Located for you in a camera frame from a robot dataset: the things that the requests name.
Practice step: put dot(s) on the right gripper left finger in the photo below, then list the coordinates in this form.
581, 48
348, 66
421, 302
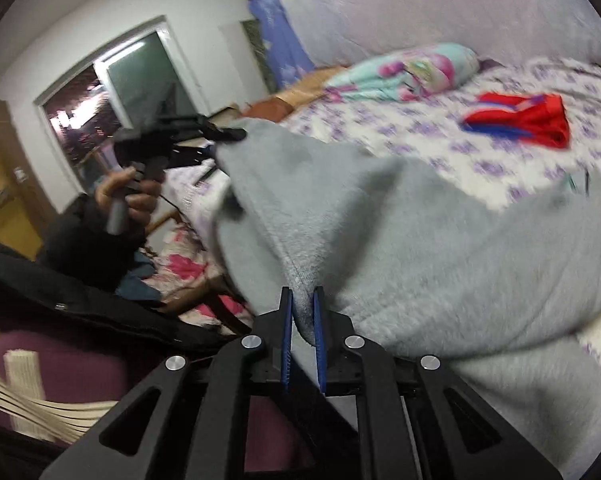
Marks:
184, 422

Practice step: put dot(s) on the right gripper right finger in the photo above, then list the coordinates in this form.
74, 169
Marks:
417, 419

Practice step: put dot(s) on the fingers of the left gripper seen afar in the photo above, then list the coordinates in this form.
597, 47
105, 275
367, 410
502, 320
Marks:
215, 136

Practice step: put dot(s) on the grey fleece sweatpants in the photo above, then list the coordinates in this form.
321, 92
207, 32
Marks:
420, 267

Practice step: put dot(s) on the person's left hand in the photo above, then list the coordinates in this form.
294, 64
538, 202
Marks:
141, 196

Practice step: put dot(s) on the orange brown pillow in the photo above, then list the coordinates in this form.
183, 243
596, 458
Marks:
282, 104

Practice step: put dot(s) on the blue floral hanging cloth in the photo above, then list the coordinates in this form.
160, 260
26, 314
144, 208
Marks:
285, 55

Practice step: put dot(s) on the pink floral cloth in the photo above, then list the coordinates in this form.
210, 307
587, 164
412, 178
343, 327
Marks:
194, 287

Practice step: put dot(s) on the maroon cream striped cloth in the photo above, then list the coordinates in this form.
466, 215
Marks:
53, 392

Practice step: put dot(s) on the wooden cabinet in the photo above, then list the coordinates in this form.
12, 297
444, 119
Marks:
25, 210

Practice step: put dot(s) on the black jacket sleeve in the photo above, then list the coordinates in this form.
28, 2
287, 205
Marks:
69, 292

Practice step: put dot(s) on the teal pink floral folded blanket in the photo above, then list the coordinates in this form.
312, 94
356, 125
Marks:
405, 75

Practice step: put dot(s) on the purple floral bed sheet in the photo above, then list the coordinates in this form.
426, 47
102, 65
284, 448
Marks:
497, 172

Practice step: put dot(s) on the light grey headboard cover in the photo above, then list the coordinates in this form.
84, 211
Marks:
344, 32

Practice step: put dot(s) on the red white blue folded garment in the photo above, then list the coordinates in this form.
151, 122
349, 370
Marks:
538, 119

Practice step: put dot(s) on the window with white frame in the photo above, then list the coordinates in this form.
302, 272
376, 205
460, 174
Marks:
133, 78

